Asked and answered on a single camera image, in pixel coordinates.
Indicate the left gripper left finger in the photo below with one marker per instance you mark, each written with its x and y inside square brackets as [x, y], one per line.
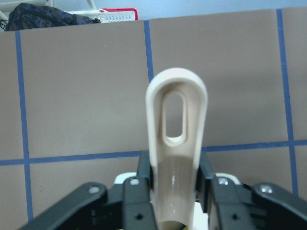
[92, 206]

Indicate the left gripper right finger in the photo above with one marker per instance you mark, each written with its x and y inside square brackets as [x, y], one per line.
[231, 205]

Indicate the beige dustpan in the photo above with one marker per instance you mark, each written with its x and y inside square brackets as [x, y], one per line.
[175, 160]

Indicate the red white plastic basket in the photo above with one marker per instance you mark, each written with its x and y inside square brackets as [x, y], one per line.
[111, 15]

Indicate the dark patterned cloth bundle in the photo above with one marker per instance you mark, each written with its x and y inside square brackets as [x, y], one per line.
[30, 16]

